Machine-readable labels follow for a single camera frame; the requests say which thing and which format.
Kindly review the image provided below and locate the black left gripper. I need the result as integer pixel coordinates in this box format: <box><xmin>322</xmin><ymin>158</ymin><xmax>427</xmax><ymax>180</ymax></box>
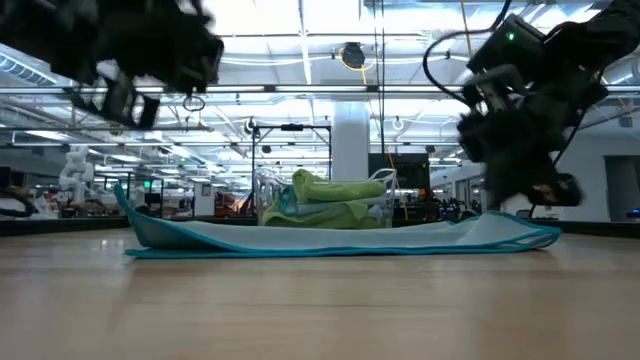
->
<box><xmin>94</xmin><ymin>0</ymin><xmax>225</xmax><ymax>130</ymax></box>

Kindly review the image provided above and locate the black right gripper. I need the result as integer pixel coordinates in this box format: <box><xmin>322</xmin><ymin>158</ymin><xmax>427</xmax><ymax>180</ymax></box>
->
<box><xmin>457</xmin><ymin>63</ymin><xmax>610</xmax><ymax>211</ymax></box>

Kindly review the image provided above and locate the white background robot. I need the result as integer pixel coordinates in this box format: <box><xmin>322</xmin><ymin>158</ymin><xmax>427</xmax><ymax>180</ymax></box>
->
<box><xmin>57</xmin><ymin>144</ymin><xmax>97</xmax><ymax>204</ymax></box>

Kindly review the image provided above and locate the black background screen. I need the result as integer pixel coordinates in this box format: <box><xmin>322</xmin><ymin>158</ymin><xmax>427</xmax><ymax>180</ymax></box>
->
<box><xmin>368</xmin><ymin>152</ymin><xmax>432</xmax><ymax>201</ymax></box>

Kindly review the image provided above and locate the clear plastic bin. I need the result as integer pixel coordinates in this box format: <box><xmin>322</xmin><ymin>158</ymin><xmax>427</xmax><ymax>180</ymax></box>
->
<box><xmin>252</xmin><ymin>167</ymin><xmax>399</xmax><ymax>230</ymax></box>

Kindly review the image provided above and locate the white building column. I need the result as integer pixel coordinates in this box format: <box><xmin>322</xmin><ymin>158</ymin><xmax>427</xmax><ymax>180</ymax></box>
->
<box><xmin>331</xmin><ymin>99</ymin><xmax>372</xmax><ymax>182</ymax></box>

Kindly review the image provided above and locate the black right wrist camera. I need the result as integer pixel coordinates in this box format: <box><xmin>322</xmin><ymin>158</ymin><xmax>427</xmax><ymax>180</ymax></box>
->
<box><xmin>466</xmin><ymin>13</ymin><xmax>547</xmax><ymax>76</ymax></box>

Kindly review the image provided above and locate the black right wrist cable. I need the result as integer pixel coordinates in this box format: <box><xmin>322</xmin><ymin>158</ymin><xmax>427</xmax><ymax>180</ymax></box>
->
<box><xmin>422</xmin><ymin>0</ymin><xmax>514</xmax><ymax>106</ymax></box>

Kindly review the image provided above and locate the black background rig frame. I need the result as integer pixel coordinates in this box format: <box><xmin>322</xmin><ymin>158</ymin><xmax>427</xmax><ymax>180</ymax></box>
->
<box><xmin>249</xmin><ymin>123</ymin><xmax>334</xmax><ymax>201</ymax></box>

